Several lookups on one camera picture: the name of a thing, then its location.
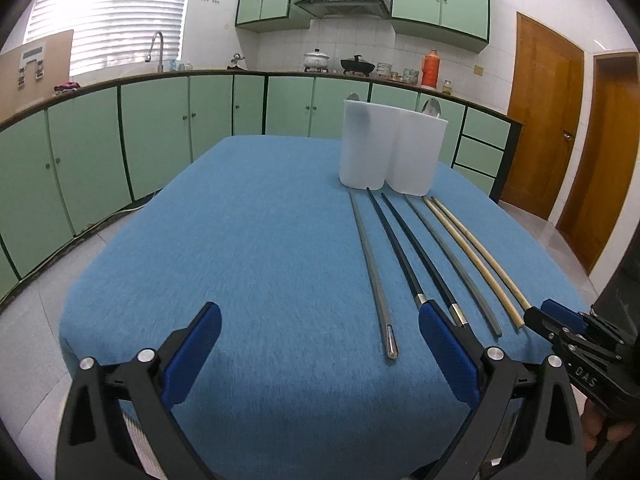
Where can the red cloth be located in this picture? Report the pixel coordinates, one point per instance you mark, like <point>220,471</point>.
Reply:
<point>66,87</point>

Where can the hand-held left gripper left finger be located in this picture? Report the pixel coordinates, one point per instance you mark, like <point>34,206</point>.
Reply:
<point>195,355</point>

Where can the black wok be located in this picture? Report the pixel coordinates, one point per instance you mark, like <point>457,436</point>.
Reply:
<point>357,66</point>

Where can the large silver spoon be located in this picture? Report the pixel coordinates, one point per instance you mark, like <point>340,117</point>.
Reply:
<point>431,107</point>

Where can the green base cabinets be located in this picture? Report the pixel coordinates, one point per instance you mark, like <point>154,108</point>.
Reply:
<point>150,125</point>

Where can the white two-compartment utensil holder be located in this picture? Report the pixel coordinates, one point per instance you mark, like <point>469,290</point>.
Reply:
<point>365,150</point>

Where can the chrome kitchen faucet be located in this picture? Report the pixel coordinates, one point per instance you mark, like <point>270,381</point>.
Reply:
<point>156,37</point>

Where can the white window blinds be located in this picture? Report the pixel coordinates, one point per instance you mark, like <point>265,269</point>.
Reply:
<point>115,10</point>

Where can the glass jar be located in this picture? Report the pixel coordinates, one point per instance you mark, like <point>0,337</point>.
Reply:
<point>447,88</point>

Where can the wooden door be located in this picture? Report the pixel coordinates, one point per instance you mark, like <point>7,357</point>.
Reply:
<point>605,170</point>
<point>542,115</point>

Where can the blue tablecloth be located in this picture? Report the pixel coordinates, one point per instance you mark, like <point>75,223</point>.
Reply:
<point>225,235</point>

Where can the grey metal chopstick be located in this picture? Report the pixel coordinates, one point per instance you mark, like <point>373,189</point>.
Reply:
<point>460,270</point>
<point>372,270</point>

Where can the green wall cabinets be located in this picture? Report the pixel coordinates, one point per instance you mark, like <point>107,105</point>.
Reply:
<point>460,0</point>

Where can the cardboard board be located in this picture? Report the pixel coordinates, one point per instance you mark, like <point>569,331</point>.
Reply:
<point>57,67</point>

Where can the black range hood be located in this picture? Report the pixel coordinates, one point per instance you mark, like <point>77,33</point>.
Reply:
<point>342,6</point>

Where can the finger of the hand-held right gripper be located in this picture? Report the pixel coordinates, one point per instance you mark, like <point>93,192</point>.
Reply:
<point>562,307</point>
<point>542,322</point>

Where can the dark blue chopstick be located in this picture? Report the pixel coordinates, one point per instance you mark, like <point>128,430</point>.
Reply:
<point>425,255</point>
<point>395,245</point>

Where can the bamboo chopstick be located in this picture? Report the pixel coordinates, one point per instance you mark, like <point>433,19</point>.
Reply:
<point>480,240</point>
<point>475,260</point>

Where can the person's right hand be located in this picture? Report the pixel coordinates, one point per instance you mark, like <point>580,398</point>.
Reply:
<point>597,430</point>

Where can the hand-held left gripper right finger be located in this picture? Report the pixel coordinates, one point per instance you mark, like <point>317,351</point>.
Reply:
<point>450,355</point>

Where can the white cooking pot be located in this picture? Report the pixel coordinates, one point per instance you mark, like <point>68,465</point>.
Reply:
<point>316,61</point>

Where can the orange thermos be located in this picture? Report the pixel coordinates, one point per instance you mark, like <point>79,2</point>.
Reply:
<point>431,69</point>

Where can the clear bottles by sink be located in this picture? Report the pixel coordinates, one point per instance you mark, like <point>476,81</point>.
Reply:
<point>180,65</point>

